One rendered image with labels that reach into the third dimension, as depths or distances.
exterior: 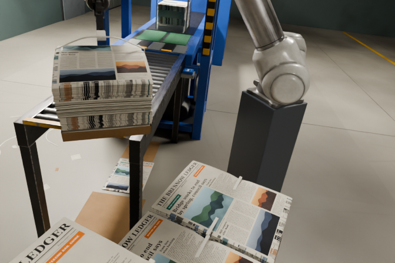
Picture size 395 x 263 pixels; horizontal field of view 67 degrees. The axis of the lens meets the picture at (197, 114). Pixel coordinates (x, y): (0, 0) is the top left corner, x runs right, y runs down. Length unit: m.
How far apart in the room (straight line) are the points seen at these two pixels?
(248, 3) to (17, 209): 1.84
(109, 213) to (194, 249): 1.29
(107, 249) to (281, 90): 0.68
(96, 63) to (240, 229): 0.66
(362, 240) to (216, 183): 1.48
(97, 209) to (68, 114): 1.22
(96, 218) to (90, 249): 1.52
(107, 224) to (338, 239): 1.46
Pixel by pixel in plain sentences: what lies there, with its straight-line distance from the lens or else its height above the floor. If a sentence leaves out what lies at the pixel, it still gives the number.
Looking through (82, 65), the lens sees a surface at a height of 1.17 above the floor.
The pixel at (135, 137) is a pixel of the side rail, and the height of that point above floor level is 0.80.
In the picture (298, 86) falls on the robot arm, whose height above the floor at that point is 1.17.
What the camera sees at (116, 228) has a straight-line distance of 1.99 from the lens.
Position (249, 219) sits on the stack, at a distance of 0.94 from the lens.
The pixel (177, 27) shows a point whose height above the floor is 0.84.
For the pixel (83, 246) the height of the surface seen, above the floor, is 1.07.
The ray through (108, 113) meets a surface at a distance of 0.97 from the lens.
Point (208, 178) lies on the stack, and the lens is 1.05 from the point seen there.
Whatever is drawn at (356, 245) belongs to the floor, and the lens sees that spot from 2.28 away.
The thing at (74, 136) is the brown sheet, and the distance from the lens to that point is 1.04.
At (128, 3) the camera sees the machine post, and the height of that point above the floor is 1.04.
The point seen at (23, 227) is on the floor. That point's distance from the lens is 2.12.
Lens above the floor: 1.49
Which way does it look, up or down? 27 degrees down
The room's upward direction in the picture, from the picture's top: 7 degrees clockwise
